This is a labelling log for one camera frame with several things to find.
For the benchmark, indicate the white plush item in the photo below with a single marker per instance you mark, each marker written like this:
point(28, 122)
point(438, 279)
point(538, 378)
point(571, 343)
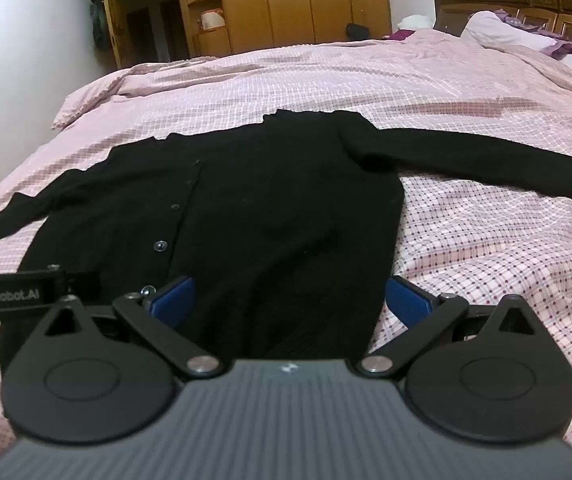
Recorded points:
point(416, 22)

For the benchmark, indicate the black knit cardigan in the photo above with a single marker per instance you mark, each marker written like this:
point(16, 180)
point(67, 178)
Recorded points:
point(287, 227)

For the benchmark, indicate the dark green hanging garment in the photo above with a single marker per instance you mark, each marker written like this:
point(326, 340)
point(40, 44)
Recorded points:
point(100, 29)

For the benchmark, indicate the small black bag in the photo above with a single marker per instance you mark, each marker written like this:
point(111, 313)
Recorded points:
point(356, 32)

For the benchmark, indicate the wooden wardrobe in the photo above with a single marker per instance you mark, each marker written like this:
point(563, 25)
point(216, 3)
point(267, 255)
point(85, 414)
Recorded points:
point(260, 24)

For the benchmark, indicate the white pillow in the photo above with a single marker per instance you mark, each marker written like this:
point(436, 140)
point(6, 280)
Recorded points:
point(497, 30)

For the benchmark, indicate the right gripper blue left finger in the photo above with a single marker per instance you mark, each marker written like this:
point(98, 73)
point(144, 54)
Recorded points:
point(171, 302)

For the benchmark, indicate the pink checkered bed duvet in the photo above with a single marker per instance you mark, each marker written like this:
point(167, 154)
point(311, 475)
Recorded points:
point(458, 236)

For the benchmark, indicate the purple cloth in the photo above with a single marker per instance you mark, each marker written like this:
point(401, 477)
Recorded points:
point(400, 35)

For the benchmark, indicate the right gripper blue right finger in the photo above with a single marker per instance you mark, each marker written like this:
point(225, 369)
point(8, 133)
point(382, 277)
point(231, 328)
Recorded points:
point(407, 302)

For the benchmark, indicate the white pink appliance on shelf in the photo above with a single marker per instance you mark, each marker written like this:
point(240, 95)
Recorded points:
point(212, 19)

